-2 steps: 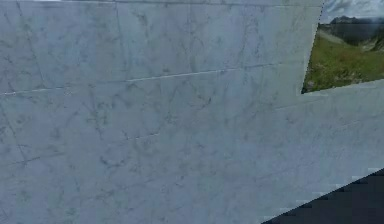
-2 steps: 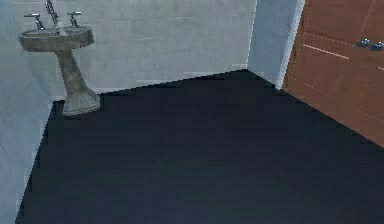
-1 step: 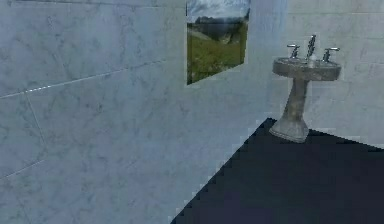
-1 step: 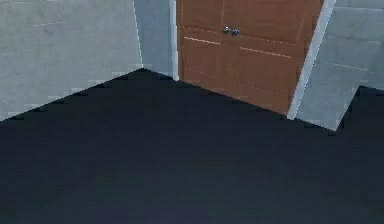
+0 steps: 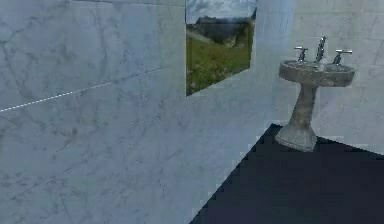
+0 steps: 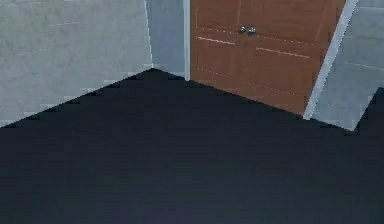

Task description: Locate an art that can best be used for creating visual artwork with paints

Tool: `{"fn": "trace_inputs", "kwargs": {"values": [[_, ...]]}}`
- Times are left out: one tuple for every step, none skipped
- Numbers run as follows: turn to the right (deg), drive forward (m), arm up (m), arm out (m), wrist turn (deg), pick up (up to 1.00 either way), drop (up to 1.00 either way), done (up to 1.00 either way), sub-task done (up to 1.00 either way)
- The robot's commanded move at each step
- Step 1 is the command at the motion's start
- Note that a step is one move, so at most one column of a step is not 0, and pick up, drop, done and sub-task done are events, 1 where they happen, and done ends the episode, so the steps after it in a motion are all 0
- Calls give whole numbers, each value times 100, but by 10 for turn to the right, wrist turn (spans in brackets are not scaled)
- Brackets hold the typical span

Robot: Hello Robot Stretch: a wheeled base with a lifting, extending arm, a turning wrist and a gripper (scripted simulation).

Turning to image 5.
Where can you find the chrome sink faucet spout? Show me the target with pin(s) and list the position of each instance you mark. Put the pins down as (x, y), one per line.
(320, 50)

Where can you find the grey pedestal sink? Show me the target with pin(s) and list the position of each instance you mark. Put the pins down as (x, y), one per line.
(306, 100)

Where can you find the landscape view window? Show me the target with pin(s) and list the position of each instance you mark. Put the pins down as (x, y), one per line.
(216, 53)

